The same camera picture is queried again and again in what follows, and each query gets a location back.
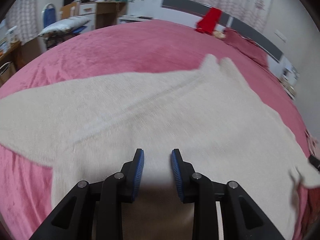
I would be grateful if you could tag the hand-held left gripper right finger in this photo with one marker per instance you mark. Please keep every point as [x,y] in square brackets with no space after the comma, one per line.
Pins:
[176,172]

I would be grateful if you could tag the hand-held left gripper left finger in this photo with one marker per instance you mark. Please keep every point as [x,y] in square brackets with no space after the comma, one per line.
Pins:
[140,170]

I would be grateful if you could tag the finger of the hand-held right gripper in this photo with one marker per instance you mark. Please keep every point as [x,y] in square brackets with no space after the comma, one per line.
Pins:
[315,163]

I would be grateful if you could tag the beige knit sweater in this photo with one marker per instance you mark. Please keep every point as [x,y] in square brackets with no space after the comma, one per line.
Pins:
[150,105]

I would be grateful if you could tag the dark red cloth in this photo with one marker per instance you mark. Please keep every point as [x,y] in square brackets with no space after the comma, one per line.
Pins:
[313,205]

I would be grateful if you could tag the white nightstand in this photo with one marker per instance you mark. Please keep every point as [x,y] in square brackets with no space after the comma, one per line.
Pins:
[132,19]
[290,82]

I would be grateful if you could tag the pink plush bed blanket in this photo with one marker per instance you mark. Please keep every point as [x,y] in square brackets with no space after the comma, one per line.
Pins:
[112,52]

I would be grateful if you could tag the pink pillow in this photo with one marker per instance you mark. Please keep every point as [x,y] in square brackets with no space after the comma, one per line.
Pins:
[245,46]

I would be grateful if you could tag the small beige plush item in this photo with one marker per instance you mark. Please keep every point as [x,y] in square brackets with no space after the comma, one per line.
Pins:
[218,34]

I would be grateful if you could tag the red hanging garment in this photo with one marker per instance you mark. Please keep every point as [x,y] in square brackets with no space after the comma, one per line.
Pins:
[210,20]

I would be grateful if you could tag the wooden desk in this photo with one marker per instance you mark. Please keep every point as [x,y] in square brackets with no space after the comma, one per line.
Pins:
[107,15]

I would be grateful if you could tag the silver white pillow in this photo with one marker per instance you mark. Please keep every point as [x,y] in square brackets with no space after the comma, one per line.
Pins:
[65,26]

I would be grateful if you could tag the brown paper bag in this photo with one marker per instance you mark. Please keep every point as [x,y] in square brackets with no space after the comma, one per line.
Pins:
[6,73]

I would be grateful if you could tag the grey and white headboard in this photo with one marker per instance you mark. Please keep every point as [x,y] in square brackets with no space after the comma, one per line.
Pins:
[185,5]

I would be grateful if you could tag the white drawer unit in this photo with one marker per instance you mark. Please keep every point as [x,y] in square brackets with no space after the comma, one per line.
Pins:
[87,8]

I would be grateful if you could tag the wooden side table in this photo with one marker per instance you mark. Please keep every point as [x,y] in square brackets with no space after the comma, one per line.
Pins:
[10,52]

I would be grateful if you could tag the white patterned curtain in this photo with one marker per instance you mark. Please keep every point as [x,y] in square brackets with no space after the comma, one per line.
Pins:
[25,17]
[240,2]

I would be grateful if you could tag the blue chair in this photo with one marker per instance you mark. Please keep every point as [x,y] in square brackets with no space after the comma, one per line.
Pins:
[48,15]

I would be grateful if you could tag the white carton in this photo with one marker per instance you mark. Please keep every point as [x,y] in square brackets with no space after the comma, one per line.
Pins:
[12,34]

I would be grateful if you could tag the white wall socket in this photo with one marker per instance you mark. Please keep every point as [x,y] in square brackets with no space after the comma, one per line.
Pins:
[280,35]

